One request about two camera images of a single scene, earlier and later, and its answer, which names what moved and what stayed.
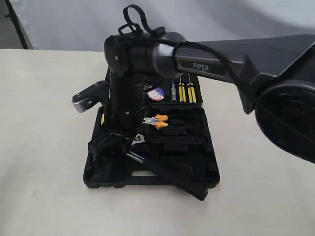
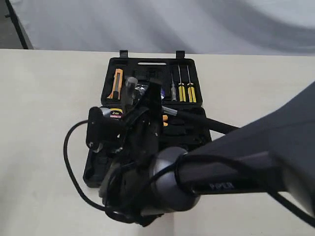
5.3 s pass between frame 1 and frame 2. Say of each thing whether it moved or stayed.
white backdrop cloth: stayed
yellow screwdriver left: stayed
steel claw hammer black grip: moved
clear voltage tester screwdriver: stayed
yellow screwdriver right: stayed
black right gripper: moved
